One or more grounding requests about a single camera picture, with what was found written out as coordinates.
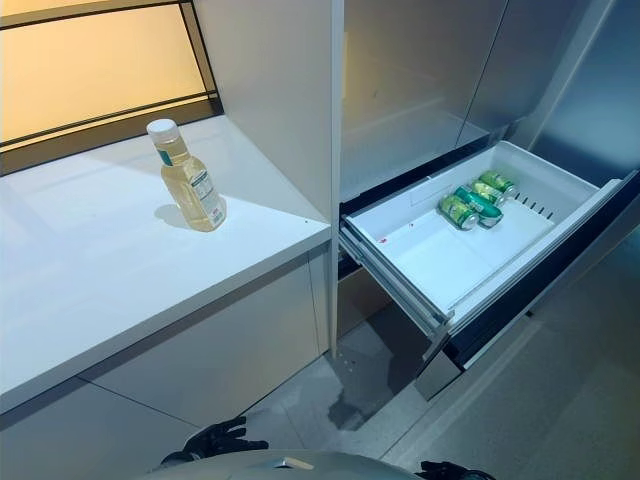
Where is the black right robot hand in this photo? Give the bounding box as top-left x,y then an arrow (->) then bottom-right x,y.
414,459 -> 484,480

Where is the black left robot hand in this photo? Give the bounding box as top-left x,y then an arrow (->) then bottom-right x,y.
162,416 -> 270,469

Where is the fridge drawer with white bin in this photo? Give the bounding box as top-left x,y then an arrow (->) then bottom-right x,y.
339,139 -> 640,401

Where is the yellow drink bottle white cap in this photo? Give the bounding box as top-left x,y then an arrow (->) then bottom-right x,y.
146,118 -> 225,234

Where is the stainless steel fridge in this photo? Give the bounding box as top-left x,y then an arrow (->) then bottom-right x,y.
332,0 -> 640,401

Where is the silver robot torso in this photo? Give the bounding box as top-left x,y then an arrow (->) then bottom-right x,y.
147,462 -> 426,480

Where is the white counter cabinet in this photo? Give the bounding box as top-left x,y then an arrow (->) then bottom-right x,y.
0,115 -> 332,451

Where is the light green drink can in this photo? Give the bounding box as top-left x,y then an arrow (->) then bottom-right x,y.
469,180 -> 509,207
438,193 -> 480,231
479,170 -> 520,199

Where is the teal green drink can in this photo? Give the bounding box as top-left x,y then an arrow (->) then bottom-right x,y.
453,186 -> 504,229

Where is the tall white cabinet panel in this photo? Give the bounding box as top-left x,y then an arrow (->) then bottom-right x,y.
194,0 -> 347,361

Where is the black framed lit window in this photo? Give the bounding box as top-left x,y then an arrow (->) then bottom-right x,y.
0,0 -> 224,176

